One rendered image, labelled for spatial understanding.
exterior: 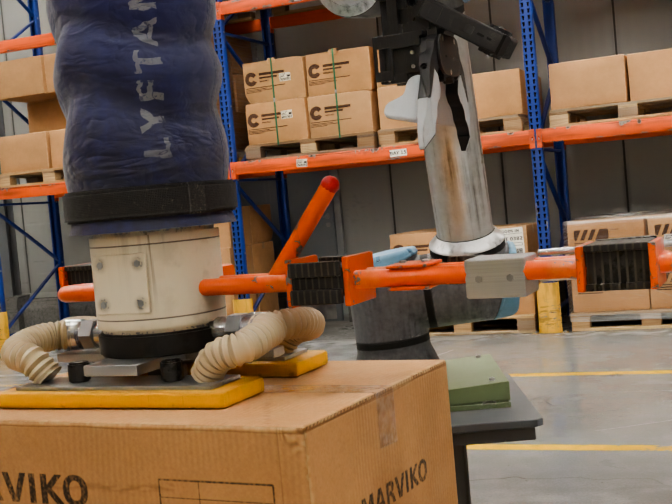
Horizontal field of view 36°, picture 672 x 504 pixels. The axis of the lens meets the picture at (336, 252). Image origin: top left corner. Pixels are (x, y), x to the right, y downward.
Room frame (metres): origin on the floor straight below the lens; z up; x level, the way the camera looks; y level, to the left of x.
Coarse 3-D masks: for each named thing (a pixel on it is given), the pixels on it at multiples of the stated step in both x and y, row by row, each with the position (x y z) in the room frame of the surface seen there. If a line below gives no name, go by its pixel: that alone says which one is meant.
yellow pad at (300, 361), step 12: (300, 348) 1.45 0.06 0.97; (192, 360) 1.44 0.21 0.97; (264, 360) 1.39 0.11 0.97; (276, 360) 1.39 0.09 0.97; (288, 360) 1.38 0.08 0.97; (300, 360) 1.38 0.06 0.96; (312, 360) 1.40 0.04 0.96; (324, 360) 1.43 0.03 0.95; (228, 372) 1.40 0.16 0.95; (240, 372) 1.39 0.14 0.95; (252, 372) 1.39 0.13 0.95; (264, 372) 1.38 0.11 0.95; (276, 372) 1.37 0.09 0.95; (288, 372) 1.36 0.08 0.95; (300, 372) 1.36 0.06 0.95
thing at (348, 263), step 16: (304, 256) 1.31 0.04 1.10; (336, 256) 1.32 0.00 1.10; (352, 256) 1.24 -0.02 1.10; (368, 256) 1.29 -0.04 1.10; (288, 272) 1.25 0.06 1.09; (304, 272) 1.24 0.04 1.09; (320, 272) 1.23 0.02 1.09; (336, 272) 1.23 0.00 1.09; (352, 272) 1.24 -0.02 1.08; (288, 288) 1.26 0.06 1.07; (304, 288) 1.25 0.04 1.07; (320, 288) 1.24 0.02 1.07; (336, 288) 1.24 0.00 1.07; (352, 288) 1.24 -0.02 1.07; (368, 288) 1.28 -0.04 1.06; (288, 304) 1.26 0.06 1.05; (304, 304) 1.24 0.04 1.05; (320, 304) 1.24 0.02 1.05; (352, 304) 1.23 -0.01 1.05
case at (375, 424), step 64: (320, 384) 1.30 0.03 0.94; (384, 384) 1.26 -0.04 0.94; (0, 448) 1.25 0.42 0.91; (64, 448) 1.20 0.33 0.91; (128, 448) 1.16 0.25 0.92; (192, 448) 1.12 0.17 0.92; (256, 448) 1.08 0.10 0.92; (320, 448) 1.08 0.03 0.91; (384, 448) 1.22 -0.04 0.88; (448, 448) 1.39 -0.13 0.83
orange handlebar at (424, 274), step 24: (408, 264) 1.21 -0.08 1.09; (432, 264) 1.22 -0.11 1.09; (456, 264) 1.23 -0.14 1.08; (528, 264) 1.15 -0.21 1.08; (552, 264) 1.14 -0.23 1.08; (72, 288) 1.41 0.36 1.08; (216, 288) 1.31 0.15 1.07; (240, 288) 1.30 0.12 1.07; (264, 288) 1.29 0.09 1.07; (408, 288) 1.21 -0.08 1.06
